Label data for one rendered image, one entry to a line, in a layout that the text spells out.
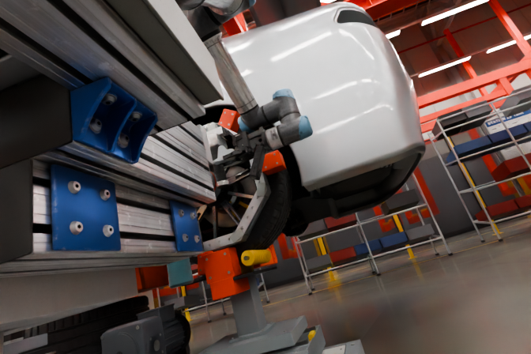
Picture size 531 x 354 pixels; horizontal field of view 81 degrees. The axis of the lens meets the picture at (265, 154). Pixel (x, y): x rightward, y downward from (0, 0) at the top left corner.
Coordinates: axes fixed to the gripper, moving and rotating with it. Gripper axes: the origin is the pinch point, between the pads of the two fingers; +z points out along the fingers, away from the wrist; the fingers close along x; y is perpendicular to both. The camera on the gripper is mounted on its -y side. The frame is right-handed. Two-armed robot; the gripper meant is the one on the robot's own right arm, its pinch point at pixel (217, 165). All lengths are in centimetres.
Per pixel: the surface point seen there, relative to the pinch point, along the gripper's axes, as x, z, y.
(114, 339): 0, 49, -46
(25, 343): 26, 54, -39
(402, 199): -402, -119, 9
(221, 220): -47, 23, -9
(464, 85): -636, -382, 231
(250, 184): -47.2, 3.5, 3.5
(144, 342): -2, 40, -49
